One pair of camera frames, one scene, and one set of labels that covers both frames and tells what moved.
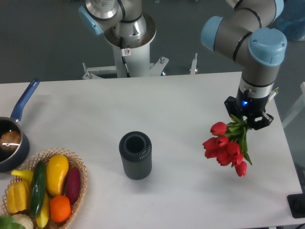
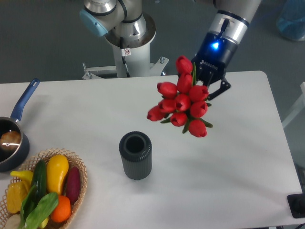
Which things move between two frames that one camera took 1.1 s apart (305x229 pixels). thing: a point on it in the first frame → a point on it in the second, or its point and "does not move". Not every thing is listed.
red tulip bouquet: [228, 146] → [184, 104]
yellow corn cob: [17, 196] does not move
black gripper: [250, 106] → [210, 62]
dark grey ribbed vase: [135, 148] does not move
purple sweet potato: [73, 184] does not move
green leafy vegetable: [7, 222] → [34, 213]
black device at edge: [296, 202] does not move
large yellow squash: [57, 165] does not move
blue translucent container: [291, 21] does not move
